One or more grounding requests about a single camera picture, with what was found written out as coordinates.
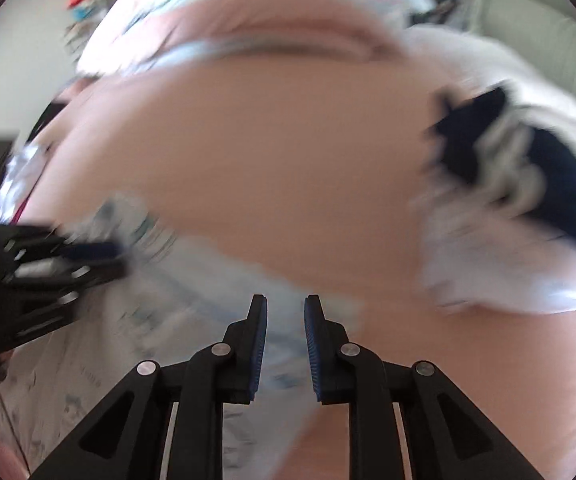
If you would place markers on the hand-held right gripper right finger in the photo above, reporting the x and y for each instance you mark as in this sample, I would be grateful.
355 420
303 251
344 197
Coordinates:
314 355

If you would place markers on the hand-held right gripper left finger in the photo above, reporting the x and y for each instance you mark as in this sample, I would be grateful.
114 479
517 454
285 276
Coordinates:
258 355

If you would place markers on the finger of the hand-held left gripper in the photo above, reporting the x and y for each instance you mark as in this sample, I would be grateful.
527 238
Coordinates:
93 250
93 275

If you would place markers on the light blue printed pants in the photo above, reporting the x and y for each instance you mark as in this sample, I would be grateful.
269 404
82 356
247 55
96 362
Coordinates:
118 360

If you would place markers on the white and grey clothes pile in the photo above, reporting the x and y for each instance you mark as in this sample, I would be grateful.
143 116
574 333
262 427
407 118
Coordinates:
18 175

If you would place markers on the white folded clothes stack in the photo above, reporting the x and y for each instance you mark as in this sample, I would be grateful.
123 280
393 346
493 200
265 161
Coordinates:
492 270

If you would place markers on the black bag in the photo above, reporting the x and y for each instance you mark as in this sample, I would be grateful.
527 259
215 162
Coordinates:
50 115

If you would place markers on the pink bed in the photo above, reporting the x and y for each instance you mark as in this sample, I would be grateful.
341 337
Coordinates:
293 160

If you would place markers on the white shelf rack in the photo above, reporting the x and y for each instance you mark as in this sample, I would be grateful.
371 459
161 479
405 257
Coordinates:
85 35

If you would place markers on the red and blue plush toy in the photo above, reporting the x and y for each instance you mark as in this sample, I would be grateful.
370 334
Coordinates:
80 2

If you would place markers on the navy striped folded garment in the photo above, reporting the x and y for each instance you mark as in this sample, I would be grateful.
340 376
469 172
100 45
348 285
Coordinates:
477 145

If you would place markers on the pink checked folded duvet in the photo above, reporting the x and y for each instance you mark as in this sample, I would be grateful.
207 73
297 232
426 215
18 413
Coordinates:
243 5

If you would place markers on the pale pink pillow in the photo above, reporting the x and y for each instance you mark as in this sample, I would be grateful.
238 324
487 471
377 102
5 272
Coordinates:
467 60

